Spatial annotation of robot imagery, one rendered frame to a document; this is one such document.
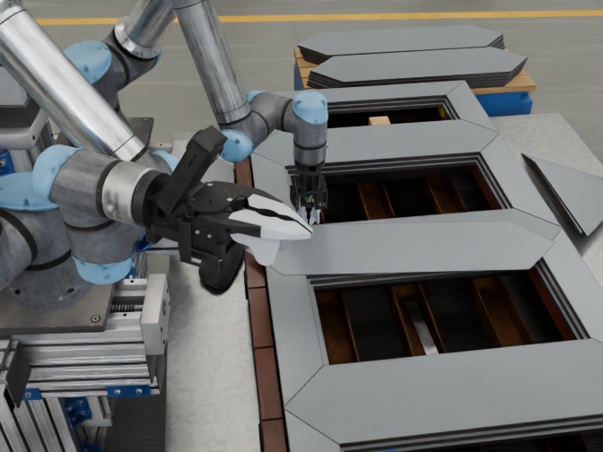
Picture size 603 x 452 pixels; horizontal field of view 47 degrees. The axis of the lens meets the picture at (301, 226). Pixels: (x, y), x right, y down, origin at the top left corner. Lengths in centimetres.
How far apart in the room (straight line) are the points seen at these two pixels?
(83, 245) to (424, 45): 192
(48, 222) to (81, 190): 36
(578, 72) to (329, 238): 313
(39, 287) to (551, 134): 168
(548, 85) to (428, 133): 234
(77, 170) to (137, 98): 326
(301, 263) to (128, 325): 47
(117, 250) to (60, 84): 24
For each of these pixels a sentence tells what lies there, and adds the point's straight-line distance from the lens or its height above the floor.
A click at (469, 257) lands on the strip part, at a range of 170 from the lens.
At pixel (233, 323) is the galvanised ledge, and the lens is 174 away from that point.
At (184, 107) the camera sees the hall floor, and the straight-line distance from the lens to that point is 400.
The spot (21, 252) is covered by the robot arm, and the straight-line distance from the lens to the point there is 121.
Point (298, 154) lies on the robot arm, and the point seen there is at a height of 108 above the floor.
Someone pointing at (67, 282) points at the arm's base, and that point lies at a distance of 133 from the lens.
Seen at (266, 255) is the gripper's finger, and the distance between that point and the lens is 80.
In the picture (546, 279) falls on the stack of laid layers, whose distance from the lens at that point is 173.
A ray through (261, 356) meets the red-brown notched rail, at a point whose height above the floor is 83.
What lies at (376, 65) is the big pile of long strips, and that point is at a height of 85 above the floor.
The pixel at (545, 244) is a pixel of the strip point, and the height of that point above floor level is 85.
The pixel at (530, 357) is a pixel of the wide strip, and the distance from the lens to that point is 151.
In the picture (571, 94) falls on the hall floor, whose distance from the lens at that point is 435.
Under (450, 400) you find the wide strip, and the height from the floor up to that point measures 85.
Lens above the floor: 195
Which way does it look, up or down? 39 degrees down
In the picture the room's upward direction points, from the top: straight up
